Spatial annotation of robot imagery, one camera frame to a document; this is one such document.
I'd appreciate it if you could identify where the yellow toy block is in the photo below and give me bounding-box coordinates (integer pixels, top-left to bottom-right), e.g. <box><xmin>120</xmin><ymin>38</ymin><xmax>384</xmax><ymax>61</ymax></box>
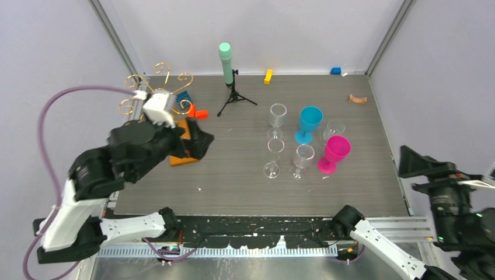
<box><xmin>264</xmin><ymin>69</ymin><xmax>273</xmax><ymax>85</ymax></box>

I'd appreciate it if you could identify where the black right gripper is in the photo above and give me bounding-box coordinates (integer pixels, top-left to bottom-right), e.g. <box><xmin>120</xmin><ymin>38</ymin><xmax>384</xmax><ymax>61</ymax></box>
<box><xmin>398</xmin><ymin>143</ymin><xmax>487</xmax><ymax>244</ymax></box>

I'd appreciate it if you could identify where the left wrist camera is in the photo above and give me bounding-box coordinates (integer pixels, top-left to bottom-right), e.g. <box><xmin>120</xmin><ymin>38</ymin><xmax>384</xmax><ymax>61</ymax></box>
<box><xmin>133</xmin><ymin>90</ymin><xmax>176</xmax><ymax>128</ymax></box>

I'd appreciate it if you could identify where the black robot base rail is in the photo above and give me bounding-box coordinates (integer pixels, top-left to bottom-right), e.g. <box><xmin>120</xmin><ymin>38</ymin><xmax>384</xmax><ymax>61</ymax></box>
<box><xmin>96</xmin><ymin>216</ymin><xmax>363</xmax><ymax>258</ymax></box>

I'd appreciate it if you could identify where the pink wine glass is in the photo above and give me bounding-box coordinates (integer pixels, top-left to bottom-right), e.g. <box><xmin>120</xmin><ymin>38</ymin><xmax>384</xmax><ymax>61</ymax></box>
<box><xmin>318</xmin><ymin>135</ymin><xmax>352</xmax><ymax>174</ymax></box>

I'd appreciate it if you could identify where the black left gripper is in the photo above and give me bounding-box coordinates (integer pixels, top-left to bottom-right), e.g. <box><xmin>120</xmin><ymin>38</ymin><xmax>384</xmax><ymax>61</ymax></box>
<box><xmin>128</xmin><ymin>115</ymin><xmax>212</xmax><ymax>183</ymax></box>

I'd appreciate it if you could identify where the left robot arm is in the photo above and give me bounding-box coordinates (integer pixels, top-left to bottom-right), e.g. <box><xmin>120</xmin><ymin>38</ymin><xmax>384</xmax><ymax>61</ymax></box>
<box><xmin>37</xmin><ymin>118</ymin><xmax>214</xmax><ymax>264</ymax></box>

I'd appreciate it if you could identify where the mint green microphone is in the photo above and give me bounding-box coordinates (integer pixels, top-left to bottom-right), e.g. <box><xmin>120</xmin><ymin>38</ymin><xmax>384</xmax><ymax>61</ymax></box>
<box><xmin>219</xmin><ymin>42</ymin><xmax>235</xmax><ymax>86</ymax></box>

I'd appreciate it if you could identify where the blue toy brick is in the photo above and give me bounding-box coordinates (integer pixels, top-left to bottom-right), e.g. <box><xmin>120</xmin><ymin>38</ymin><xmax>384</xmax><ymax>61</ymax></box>
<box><xmin>176</xmin><ymin>90</ymin><xmax>193</xmax><ymax>109</ymax></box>

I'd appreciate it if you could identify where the orange toy block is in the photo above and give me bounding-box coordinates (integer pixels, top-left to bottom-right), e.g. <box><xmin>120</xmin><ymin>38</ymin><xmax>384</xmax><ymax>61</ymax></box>
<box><xmin>188</xmin><ymin>104</ymin><xmax>208</xmax><ymax>119</ymax></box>

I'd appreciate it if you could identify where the black mini tripod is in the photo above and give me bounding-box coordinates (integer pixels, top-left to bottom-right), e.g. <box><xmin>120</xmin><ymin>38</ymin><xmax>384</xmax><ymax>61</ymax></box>
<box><xmin>217</xmin><ymin>69</ymin><xmax>258</xmax><ymax>117</ymax></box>

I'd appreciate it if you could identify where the blue wine glass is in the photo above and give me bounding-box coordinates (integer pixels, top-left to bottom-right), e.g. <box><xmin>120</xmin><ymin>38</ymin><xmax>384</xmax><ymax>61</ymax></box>
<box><xmin>294</xmin><ymin>106</ymin><xmax>323</xmax><ymax>145</ymax></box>

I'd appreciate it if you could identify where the gold wire glass rack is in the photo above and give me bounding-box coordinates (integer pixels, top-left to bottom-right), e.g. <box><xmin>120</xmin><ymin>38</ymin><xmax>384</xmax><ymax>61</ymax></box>
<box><xmin>118</xmin><ymin>62</ymin><xmax>194</xmax><ymax>116</ymax></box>

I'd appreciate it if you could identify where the orange wooden rack base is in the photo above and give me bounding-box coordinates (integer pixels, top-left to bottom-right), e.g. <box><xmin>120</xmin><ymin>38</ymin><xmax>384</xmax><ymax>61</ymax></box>
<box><xmin>169</xmin><ymin>119</ymin><xmax>199</xmax><ymax>167</ymax></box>

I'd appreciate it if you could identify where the clear wine glass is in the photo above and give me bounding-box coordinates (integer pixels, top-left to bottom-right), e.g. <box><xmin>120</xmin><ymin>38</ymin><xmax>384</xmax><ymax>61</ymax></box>
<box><xmin>267</xmin><ymin>103</ymin><xmax>287</xmax><ymax>139</ymax></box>
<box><xmin>322</xmin><ymin>120</ymin><xmax>345</xmax><ymax>145</ymax></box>
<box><xmin>263</xmin><ymin>138</ymin><xmax>285</xmax><ymax>179</ymax></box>
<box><xmin>290</xmin><ymin>144</ymin><xmax>315</xmax><ymax>180</ymax></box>

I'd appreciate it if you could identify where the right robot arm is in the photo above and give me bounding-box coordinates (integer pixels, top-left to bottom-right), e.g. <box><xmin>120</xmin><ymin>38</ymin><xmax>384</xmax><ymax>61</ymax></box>
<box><xmin>330</xmin><ymin>145</ymin><xmax>494</xmax><ymax>279</ymax></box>

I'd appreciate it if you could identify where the small blue block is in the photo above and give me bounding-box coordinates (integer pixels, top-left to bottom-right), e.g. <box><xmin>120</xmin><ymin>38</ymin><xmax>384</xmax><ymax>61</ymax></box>
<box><xmin>330</xmin><ymin>67</ymin><xmax>342</xmax><ymax>75</ymax></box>

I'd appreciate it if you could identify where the tan wooden arch block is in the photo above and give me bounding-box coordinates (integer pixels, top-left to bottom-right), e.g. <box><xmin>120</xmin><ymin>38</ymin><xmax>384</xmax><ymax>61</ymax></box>
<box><xmin>348</xmin><ymin>94</ymin><xmax>368</xmax><ymax>104</ymax></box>

